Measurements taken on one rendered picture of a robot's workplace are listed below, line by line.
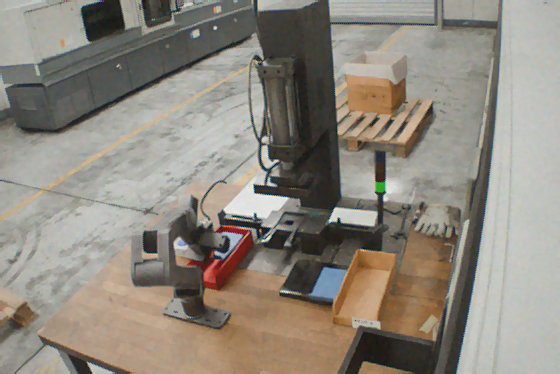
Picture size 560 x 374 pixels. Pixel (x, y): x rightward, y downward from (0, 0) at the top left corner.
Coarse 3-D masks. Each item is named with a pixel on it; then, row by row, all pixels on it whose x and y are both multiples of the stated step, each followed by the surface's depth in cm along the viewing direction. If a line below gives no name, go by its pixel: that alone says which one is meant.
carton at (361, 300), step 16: (368, 256) 137; (384, 256) 135; (352, 272) 134; (368, 272) 137; (384, 272) 137; (352, 288) 132; (368, 288) 131; (384, 288) 121; (336, 304) 120; (352, 304) 126; (368, 304) 125; (384, 304) 123; (336, 320) 120; (352, 320) 118; (368, 320) 116
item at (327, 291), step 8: (328, 272) 137; (336, 272) 136; (344, 272) 136; (320, 280) 134; (336, 280) 133; (320, 288) 131; (328, 288) 131; (336, 288) 130; (312, 296) 126; (320, 296) 124; (328, 296) 128; (336, 296) 127
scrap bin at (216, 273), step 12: (228, 228) 158; (240, 228) 156; (240, 240) 159; (252, 240) 156; (240, 252) 149; (192, 264) 144; (204, 264) 150; (216, 264) 149; (228, 264) 142; (204, 276) 144; (216, 276) 135; (228, 276) 143; (216, 288) 138
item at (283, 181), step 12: (312, 156) 149; (276, 168) 142; (288, 168) 140; (300, 168) 141; (264, 180) 145; (276, 180) 139; (288, 180) 137; (300, 180) 140; (312, 180) 142; (264, 192) 144; (276, 192) 142; (288, 192) 141; (300, 192) 139; (312, 192) 142
